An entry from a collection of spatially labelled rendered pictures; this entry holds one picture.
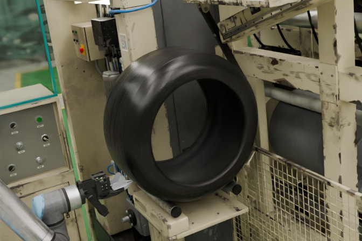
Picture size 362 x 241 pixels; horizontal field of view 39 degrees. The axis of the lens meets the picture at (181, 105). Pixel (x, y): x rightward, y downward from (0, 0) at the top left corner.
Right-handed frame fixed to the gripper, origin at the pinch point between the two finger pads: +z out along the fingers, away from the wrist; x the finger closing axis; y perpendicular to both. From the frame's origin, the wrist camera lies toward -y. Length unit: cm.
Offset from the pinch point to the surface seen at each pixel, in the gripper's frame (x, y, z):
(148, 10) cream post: 25, 61, 29
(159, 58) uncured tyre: -2.4, 45.8, 18.7
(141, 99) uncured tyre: -10.6, 34.7, 6.1
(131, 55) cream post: 25, 44, 19
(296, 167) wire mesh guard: -27, -2, 59
